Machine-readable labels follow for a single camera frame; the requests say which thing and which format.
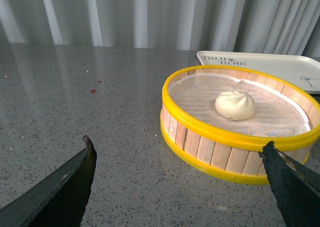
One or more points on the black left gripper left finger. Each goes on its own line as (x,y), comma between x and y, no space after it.
(60,199)

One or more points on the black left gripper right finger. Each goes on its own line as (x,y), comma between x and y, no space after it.
(295,187)

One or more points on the white steamed bun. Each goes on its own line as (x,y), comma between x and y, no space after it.
(235,104)

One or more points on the white bear print tray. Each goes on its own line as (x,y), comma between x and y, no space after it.
(301,71)

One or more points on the yellow rimmed wooden steamer basket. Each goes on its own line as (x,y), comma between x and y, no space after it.
(225,154)

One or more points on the white steamer cloth liner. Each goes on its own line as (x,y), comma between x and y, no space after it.
(275,114)

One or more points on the grey pleated curtain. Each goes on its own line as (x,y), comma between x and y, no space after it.
(288,27)

